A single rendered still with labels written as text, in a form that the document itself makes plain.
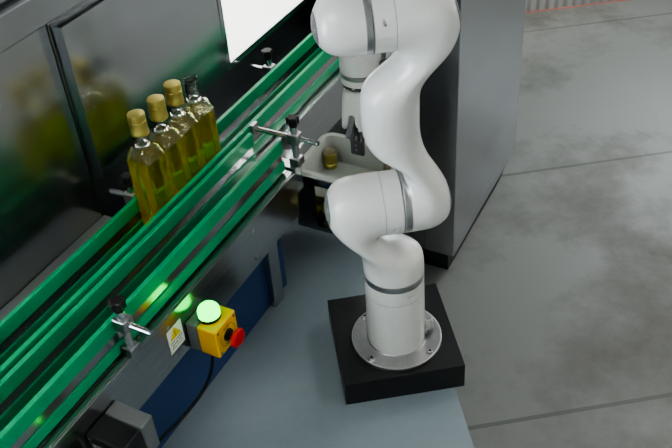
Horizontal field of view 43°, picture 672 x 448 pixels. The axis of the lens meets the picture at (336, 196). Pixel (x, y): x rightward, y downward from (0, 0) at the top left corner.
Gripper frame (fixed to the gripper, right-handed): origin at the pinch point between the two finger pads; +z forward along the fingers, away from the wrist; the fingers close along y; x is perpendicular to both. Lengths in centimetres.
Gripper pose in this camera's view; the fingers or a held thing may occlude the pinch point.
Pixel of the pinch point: (363, 140)
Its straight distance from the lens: 191.3
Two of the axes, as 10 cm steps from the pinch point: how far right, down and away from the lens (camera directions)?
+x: 9.0, 2.3, -3.8
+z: 0.6, 7.8, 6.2
